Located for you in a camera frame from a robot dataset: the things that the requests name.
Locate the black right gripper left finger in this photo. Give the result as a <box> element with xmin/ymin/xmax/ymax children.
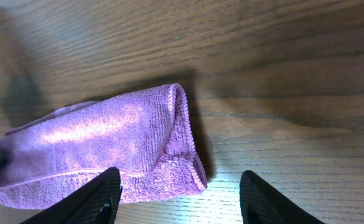
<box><xmin>21</xmin><ymin>167</ymin><xmax>122</xmax><ymax>224</ymax></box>

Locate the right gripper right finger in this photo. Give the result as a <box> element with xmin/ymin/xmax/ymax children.
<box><xmin>240</xmin><ymin>170</ymin><xmax>324</xmax><ymax>224</ymax></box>

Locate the purple microfibre cloth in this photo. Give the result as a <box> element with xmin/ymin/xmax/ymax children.
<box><xmin>0</xmin><ymin>83</ymin><xmax>207</xmax><ymax>209</ymax></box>

